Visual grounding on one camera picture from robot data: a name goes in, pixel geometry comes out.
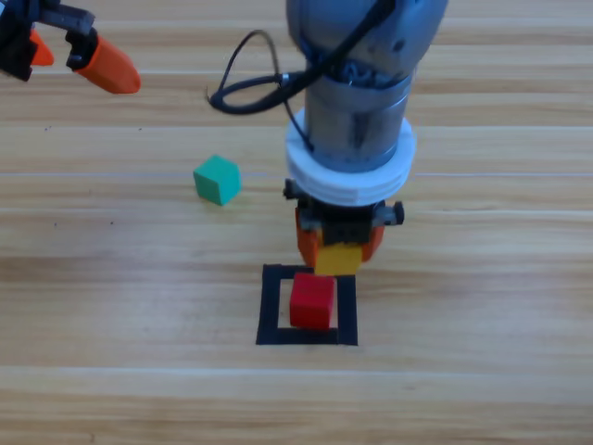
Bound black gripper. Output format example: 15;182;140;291
0;0;142;95
283;178;405;268

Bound yellow wooden cube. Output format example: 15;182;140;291
313;243;363;277

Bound red wooden cube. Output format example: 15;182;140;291
289;272;336;330

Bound green wooden cube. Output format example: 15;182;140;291
192;155;244;208

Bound black tape square outline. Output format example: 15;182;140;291
255;263;360;347

